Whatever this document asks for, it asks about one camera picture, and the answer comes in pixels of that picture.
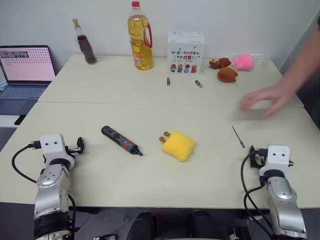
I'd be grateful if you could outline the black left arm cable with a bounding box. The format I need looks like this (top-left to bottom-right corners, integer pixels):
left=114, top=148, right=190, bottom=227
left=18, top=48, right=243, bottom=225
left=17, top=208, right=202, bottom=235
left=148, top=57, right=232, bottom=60
left=11, top=140, right=43, bottom=184

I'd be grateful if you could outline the thin metal screwdriver bit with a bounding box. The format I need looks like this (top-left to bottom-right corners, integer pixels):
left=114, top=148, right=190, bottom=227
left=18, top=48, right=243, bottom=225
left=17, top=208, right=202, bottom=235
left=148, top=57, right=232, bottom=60
left=231, top=125, right=246, bottom=149

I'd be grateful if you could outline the person's bare hand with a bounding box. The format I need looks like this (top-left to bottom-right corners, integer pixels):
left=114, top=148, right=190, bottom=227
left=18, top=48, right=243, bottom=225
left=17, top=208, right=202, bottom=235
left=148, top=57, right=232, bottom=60
left=240, top=81, right=299, bottom=119

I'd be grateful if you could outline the yellow plush toy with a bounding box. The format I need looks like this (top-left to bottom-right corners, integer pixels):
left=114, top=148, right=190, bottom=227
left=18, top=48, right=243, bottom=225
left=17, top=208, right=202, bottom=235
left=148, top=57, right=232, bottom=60
left=158, top=129, right=197, bottom=163

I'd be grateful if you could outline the dark rounded shape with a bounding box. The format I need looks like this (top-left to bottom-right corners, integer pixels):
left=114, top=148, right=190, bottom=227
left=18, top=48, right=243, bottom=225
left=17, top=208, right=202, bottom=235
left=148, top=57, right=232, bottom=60
left=190, top=209, right=221, bottom=240
left=126, top=211, right=156, bottom=240

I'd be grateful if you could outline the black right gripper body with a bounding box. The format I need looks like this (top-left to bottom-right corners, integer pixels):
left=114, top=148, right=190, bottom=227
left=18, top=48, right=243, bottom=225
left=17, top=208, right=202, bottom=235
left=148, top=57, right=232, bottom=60
left=253, top=147, right=269, bottom=168

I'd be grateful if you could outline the grey electric screwdriver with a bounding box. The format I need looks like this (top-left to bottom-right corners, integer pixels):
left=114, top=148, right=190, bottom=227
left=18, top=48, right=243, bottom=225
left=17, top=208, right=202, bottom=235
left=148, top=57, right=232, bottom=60
left=100, top=125, right=144, bottom=157

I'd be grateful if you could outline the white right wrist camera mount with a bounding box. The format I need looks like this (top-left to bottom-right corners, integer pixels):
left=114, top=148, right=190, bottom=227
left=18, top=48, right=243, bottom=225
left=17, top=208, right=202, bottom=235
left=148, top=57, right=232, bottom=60
left=259, top=144, right=291, bottom=176

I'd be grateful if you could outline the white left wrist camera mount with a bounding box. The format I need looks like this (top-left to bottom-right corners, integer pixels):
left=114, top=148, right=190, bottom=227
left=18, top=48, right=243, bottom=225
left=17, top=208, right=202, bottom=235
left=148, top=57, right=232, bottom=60
left=39, top=133, right=76, bottom=166

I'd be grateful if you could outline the grey laptop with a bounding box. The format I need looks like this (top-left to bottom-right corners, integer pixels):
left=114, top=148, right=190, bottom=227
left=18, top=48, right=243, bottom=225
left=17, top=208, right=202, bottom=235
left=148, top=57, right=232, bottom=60
left=0, top=44, right=57, bottom=117

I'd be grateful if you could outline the dark perforated metal plate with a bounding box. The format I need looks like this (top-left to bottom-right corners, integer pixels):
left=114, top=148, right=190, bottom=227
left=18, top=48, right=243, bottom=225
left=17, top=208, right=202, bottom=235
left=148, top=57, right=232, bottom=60
left=0, top=126, right=17, bottom=152

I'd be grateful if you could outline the large brown plush toy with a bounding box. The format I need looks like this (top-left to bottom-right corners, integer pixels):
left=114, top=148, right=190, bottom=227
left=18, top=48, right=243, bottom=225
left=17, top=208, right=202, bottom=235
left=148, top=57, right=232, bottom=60
left=216, top=65, right=239, bottom=84

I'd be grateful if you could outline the clear plastic bag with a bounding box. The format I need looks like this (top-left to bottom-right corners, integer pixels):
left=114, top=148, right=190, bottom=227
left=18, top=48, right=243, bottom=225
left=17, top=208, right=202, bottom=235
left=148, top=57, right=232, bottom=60
left=230, top=52, right=267, bottom=72

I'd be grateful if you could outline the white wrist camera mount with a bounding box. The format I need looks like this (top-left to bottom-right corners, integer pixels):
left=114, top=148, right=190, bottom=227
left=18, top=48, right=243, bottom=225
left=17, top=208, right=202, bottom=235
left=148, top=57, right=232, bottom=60
left=39, top=133, right=76, bottom=166
left=259, top=144, right=291, bottom=176

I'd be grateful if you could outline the white printed cardboard box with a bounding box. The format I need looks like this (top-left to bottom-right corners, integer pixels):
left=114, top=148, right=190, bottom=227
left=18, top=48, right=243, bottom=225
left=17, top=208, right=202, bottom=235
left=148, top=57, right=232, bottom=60
left=167, top=30, right=206, bottom=75

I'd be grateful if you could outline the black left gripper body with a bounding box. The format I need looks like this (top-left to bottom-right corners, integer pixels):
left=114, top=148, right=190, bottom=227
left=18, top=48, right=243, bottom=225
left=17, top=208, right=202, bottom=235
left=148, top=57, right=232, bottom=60
left=64, top=145, right=82, bottom=158

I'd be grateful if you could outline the glass bottle with dark liquid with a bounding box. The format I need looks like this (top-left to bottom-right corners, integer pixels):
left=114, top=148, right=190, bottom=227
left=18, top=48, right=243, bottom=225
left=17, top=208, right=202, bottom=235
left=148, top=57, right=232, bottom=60
left=71, top=17, right=98, bottom=66

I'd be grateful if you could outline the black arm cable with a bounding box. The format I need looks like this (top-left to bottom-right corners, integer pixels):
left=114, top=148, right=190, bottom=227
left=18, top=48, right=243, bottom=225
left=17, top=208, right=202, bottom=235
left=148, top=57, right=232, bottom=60
left=11, top=140, right=43, bottom=184
left=240, top=152, right=273, bottom=240

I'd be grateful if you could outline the large cooking oil bottle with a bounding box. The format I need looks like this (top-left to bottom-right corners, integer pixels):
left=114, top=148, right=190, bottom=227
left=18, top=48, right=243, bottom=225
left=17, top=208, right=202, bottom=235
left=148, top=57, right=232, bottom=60
left=127, top=0, right=155, bottom=72

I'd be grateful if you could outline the pink plush toy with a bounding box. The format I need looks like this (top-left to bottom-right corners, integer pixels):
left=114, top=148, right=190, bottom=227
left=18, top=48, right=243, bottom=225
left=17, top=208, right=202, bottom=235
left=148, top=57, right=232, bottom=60
left=232, top=53, right=256, bottom=72

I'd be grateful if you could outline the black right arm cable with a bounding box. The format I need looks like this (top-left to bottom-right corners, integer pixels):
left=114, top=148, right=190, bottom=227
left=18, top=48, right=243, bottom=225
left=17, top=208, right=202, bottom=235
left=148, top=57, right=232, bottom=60
left=240, top=152, right=273, bottom=240

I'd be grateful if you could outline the small brown plush toy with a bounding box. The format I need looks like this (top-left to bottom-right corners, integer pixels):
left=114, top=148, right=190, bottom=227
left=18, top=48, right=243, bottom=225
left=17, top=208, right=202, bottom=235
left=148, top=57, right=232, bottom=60
left=208, top=57, right=232, bottom=70

